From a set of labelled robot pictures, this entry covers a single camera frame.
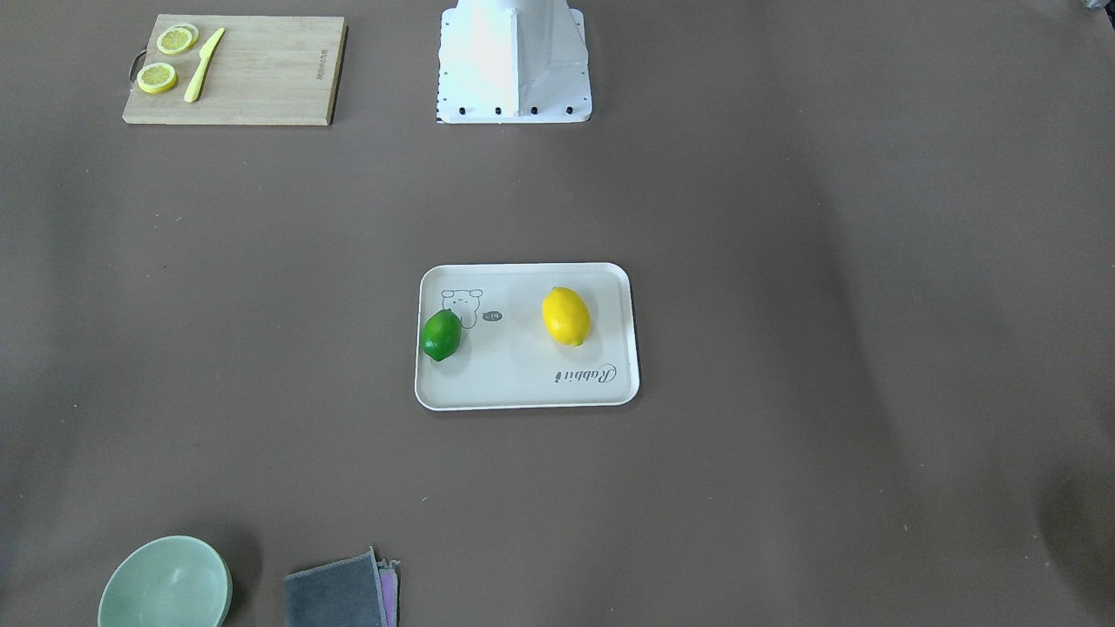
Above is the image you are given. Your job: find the beige rabbit tray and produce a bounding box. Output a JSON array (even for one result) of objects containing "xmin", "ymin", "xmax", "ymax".
[{"xmin": 414, "ymin": 262, "xmax": 640, "ymax": 409}]

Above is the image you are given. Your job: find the grey folded cloth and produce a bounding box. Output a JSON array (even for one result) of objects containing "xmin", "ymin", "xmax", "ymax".
[{"xmin": 283, "ymin": 547, "xmax": 387, "ymax": 626}]

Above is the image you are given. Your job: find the purple cloth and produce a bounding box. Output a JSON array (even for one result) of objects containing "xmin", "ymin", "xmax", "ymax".
[{"xmin": 377, "ymin": 560, "xmax": 401, "ymax": 627}]

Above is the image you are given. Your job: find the green ceramic bowl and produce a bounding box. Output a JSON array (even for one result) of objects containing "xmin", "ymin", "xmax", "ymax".
[{"xmin": 97, "ymin": 536, "xmax": 233, "ymax": 626}]

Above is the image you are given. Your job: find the yellow lemon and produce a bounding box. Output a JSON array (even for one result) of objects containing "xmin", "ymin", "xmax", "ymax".
[{"xmin": 541, "ymin": 287, "xmax": 591, "ymax": 347}]

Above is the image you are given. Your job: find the bamboo cutting board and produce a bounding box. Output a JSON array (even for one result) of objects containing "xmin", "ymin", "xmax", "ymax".
[{"xmin": 122, "ymin": 13, "xmax": 348, "ymax": 126}]

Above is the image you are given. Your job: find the green lime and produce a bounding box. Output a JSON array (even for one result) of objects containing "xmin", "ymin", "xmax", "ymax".
[{"xmin": 419, "ymin": 308, "xmax": 463, "ymax": 361}]

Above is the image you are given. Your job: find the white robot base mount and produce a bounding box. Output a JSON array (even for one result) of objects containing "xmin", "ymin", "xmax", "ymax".
[{"xmin": 436, "ymin": 1, "xmax": 593, "ymax": 125}]

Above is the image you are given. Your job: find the yellow plastic knife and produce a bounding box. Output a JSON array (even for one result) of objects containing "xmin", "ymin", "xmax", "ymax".
[{"xmin": 183, "ymin": 27, "xmax": 226, "ymax": 104}]

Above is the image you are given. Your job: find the lemon slice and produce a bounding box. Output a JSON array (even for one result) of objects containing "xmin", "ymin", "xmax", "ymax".
[
  {"xmin": 134, "ymin": 61, "xmax": 180, "ymax": 95},
  {"xmin": 156, "ymin": 25, "xmax": 198, "ymax": 55}
]

